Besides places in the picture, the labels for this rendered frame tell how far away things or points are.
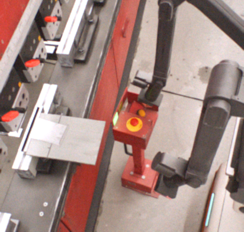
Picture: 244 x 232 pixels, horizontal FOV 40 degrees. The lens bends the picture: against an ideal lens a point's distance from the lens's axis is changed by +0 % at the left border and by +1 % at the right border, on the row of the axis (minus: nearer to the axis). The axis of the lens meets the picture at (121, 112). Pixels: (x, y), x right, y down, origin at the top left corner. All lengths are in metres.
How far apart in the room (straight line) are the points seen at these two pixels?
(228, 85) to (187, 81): 2.04
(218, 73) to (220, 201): 1.38
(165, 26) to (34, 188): 0.77
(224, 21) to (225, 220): 1.15
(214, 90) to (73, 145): 0.76
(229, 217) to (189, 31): 1.64
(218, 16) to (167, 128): 1.45
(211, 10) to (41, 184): 0.87
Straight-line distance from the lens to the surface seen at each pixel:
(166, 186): 1.09
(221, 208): 1.94
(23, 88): 1.14
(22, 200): 1.38
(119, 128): 1.52
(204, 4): 1.05
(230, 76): 0.63
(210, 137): 0.75
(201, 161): 0.87
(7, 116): 1.01
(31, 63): 1.10
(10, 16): 1.06
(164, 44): 1.19
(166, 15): 1.06
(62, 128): 1.31
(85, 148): 1.25
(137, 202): 2.20
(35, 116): 1.38
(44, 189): 1.36
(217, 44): 2.93
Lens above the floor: 2.11
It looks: 58 degrees down
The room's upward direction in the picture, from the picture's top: 8 degrees counter-clockwise
